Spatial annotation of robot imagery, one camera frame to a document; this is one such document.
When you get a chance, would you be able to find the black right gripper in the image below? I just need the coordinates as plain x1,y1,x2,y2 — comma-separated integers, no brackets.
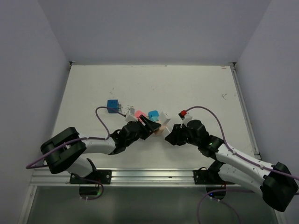
165,122,200,147

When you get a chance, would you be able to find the cyan extension plug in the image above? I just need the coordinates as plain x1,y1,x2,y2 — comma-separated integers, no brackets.
148,110,159,122

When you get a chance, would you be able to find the white charger plug front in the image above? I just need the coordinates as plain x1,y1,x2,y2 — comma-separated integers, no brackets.
163,126,172,135

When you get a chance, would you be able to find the peach cube socket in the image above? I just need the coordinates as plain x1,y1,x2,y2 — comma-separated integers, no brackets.
154,121,166,135

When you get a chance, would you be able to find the pink extension socket plug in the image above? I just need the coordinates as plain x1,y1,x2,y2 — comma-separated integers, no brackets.
135,110,147,118

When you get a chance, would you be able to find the white plug adapter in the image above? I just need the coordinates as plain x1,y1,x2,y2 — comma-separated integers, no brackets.
126,106,135,115

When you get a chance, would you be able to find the blue cube socket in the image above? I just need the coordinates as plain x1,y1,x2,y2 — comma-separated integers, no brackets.
107,99,121,114

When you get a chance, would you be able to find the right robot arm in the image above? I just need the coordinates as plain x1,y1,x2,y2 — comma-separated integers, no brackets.
163,120,299,212

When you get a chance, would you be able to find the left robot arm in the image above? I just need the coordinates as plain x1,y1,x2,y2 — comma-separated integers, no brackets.
41,114,161,183

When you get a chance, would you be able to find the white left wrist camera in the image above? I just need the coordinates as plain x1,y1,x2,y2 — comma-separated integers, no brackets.
125,113,138,122

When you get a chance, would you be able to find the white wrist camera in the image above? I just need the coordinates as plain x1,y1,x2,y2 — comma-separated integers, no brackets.
125,113,138,122
178,110,192,126

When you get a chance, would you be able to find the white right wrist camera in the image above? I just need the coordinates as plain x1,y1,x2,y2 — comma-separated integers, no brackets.
178,110,192,126

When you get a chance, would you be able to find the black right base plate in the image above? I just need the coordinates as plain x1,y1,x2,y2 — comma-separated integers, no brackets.
193,167,234,185

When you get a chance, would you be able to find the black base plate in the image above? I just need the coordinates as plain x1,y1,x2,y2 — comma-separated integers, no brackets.
193,167,234,185
70,169,112,185

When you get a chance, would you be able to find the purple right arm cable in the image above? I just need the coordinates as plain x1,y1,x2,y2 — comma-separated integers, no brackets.
185,106,299,224

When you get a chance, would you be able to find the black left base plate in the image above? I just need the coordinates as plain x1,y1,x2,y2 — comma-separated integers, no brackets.
70,169,112,185

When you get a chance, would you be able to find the aluminium mounting rail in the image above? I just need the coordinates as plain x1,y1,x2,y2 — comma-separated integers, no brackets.
29,166,245,187

